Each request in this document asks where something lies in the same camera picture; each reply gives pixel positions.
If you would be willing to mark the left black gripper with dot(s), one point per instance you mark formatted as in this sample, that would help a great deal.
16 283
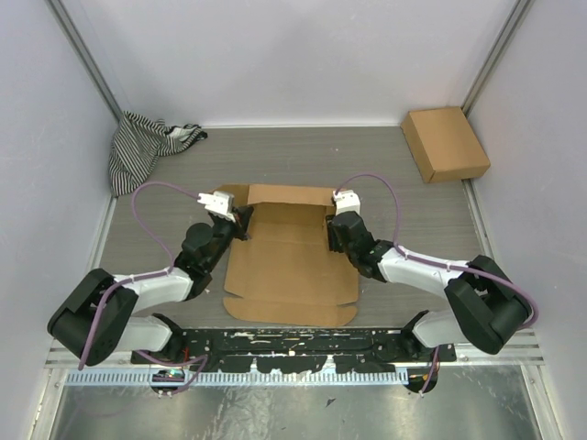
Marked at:
243 216

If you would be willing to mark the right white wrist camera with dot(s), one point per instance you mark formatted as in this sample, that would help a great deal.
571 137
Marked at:
346 201

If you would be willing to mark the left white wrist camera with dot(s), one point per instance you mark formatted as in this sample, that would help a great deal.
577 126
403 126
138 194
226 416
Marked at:
218 203

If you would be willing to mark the slotted grey cable duct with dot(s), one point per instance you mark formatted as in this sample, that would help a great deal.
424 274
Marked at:
152 376

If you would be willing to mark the aluminium frame rail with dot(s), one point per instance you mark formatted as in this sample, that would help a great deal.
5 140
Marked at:
522 349

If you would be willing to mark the striped black white cloth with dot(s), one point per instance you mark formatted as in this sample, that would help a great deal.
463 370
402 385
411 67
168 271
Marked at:
137 145

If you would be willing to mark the brown cardboard box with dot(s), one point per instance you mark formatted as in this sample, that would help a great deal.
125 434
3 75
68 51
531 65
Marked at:
285 273
443 145

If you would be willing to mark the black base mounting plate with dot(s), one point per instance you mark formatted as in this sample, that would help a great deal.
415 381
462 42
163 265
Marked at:
297 350

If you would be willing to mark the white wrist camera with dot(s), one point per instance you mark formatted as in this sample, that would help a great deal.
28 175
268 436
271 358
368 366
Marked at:
218 203
346 201

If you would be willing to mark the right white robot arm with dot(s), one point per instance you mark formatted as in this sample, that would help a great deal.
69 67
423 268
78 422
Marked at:
485 308

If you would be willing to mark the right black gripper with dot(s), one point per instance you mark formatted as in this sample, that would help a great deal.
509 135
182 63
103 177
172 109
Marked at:
335 244

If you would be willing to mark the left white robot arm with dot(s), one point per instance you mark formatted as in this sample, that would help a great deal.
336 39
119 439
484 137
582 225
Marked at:
100 316

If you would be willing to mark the folded brown cardboard box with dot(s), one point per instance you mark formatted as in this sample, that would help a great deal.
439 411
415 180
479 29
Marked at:
443 145

